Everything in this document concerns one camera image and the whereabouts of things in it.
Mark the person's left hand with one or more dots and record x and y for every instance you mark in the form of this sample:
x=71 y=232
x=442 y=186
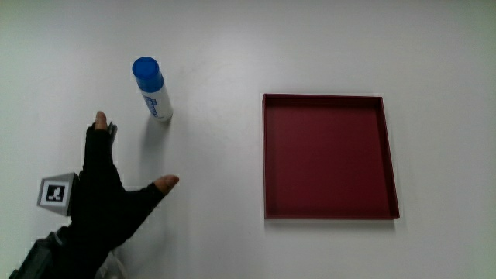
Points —
x=101 y=201

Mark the blue capped white glue stick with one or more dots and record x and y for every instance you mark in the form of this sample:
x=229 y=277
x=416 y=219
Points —
x=153 y=90

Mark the person's left forearm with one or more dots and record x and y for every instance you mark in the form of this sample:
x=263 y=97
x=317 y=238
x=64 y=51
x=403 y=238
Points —
x=64 y=257

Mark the white desk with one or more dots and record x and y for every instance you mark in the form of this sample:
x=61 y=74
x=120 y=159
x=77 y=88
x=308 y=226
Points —
x=310 y=46

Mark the dark red square tray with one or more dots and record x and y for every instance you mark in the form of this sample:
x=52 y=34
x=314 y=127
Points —
x=327 y=157

